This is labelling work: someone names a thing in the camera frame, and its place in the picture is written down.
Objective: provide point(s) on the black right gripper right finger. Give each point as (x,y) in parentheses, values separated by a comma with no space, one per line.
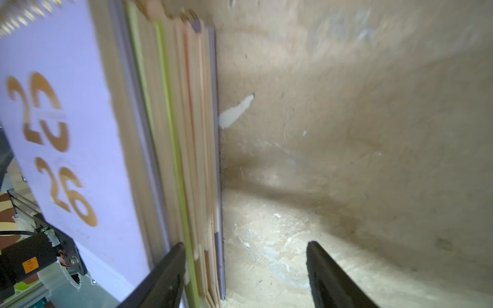
(330,285)

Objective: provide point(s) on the purple desk calendar front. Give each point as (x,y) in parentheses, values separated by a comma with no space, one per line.
(72,110)

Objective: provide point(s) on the green 2026 desk calendar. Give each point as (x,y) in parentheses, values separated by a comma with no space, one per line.
(149,47)

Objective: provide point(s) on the pink 2026 desk calendar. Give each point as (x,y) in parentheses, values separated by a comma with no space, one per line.
(198,152)

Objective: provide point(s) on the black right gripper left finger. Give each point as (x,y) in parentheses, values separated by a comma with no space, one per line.
(164,286)

